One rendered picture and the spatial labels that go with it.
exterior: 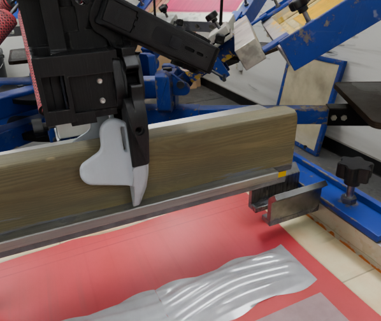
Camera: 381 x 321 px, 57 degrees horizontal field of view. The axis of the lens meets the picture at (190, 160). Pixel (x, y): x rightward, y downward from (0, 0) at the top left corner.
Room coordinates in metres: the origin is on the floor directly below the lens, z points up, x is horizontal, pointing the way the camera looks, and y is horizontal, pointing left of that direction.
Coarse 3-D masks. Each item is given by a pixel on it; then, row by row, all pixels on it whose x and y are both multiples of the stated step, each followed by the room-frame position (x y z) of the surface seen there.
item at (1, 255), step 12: (276, 180) 0.38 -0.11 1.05; (228, 192) 0.35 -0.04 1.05; (240, 192) 0.36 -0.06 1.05; (192, 204) 0.33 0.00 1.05; (144, 216) 0.31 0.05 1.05; (156, 216) 0.32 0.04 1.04; (96, 228) 0.29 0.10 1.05; (108, 228) 0.30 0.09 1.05; (48, 240) 0.27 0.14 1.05; (60, 240) 0.28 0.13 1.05; (0, 252) 0.26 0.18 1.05; (12, 252) 0.26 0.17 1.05
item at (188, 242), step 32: (160, 224) 0.42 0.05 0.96; (192, 224) 0.42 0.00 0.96; (224, 224) 0.41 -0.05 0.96; (256, 224) 0.41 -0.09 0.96; (160, 256) 0.35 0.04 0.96; (192, 256) 0.35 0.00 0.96; (224, 256) 0.35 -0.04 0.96; (320, 288) 0.29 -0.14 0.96; (256, 320) 0.25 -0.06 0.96; (288, 320) 0.25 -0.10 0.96; (320, 320) 0.24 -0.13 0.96; (352, 320) 0.24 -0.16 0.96
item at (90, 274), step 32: (32, 256) 0.36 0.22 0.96; (64, 256) 0.36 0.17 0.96; (96, 256) 0.36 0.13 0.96; (128, 256) 0.35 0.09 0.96; (0, 288) 0.31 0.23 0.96; (32, 288) 0.31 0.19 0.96; (64, 288) 0.30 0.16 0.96; (96, 288) 0.30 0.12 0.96; (128, 288) 0.30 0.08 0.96; (0, 320) 0.26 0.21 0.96; (32, 320) 0.26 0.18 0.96
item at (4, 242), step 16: (240, 176) 0.34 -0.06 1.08; (256, 176) 0.34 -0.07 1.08; (272, 176) 0.35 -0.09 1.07; (176, 192) 0.31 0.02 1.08; (192, 192) 0.31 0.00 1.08; (208, 192) 0.31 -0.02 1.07; (224, 192) 0.32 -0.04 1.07; (112, 208) 0.28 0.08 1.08; (128, 208) 0.28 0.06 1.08; (144, 208) 0.29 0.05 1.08; (160, 208) 0.29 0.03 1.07; (48, 224) 0.26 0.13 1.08; (64, 224) 0.26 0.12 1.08; (80, 224) 0.26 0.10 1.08; (96, 224) 0.27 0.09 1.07; (0, 240) 0.24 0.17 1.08; (16, 240) 0.24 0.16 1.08; (32, 240) 0.25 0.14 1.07
